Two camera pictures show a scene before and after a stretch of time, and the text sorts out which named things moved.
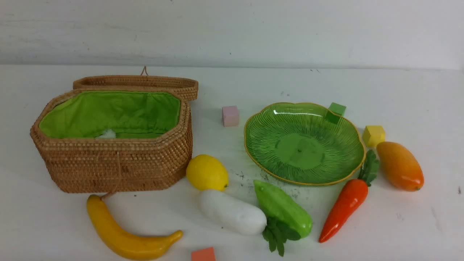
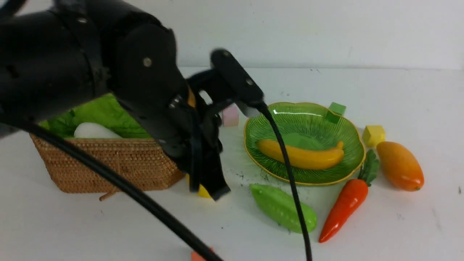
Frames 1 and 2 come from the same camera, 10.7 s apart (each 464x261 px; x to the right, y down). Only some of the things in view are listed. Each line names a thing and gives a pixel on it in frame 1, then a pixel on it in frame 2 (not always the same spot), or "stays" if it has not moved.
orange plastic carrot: x=351 y=199 stays
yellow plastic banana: x=123 y=243 → x=306 y=158
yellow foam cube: x=373 y=135 stays
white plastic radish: x=223 y=209 → x=90 y=130
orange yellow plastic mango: x=401 y=168 stays
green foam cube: x=335 y=112 stays
